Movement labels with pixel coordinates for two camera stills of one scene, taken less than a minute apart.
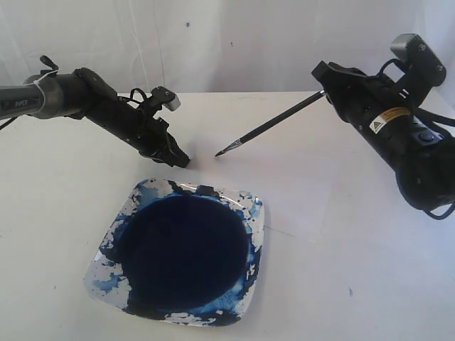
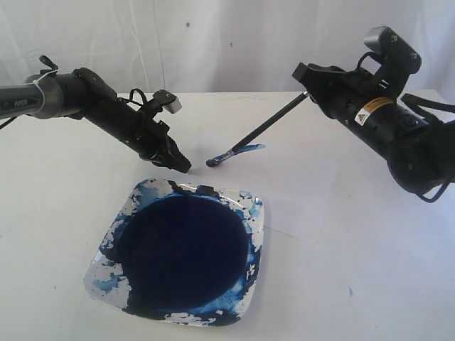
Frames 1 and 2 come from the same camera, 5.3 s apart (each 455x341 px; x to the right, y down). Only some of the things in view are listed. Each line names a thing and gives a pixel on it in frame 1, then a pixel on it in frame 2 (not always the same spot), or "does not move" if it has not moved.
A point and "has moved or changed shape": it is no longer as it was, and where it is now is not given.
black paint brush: [274, 121] has moved or changed shape
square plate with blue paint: [180, 253] does not move
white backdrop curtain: [215, 45] does not move
